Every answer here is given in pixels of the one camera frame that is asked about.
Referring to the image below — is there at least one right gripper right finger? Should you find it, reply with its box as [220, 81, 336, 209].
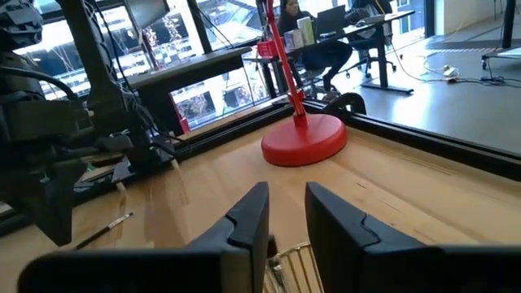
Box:
[304, 181, 521, 293]

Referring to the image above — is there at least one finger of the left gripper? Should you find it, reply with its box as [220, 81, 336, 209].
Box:
[0, 164, 62, 247]
[48, 160, 89, 247]

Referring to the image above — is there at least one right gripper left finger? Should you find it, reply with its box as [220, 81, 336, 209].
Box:
[17, 181, 271, 293]

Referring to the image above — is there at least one thin black makeup brush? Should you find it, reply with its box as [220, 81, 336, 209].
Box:
[74, 211, 134, 251]
[266, 254, 287, 293]

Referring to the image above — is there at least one red desk lamp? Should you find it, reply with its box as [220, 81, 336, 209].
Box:
[255, 0, 349, 168]

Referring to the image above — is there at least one white power adapter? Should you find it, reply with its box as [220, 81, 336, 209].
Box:
[441, 63, 460, 81]

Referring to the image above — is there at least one black office desk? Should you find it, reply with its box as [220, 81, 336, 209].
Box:
[284, 10, 416, 95]

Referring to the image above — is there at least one person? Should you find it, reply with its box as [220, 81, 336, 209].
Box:
[276, 0, 353, 93]

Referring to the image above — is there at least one small white box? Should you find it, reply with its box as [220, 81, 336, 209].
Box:
[283, 28, 304, 51]

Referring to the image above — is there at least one pale green carton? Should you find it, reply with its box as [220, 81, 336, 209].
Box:
[296, 15, 317, 46]

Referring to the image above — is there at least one black laptop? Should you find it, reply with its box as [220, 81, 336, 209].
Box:
[315, 4, 349, 37]

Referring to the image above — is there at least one gold wire basket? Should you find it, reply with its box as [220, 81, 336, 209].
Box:
[263, 241, 326, 293]

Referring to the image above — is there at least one black frame handle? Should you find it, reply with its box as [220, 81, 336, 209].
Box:
[324, 92, 368, 118]

